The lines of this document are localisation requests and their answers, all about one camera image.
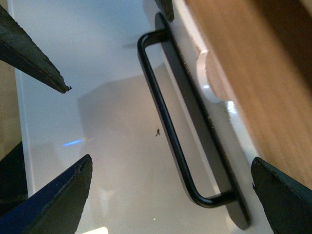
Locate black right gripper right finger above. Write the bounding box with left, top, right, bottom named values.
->
left=0, top=155, right=93, bottom=234

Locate white drawer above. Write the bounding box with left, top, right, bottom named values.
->
left=143, top=0, right=272, bottom=234

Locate wooden drawer cabinet frame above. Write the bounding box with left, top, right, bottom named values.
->
left=186, top=0, right=312, bottom=187

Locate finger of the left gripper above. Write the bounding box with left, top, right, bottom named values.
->
left=251, top=157, right=312, bottom=234
left=155, top=0, right=175, bottom=21

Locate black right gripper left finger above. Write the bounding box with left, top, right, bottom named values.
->
left=0, top=7, right=71, bottom=94

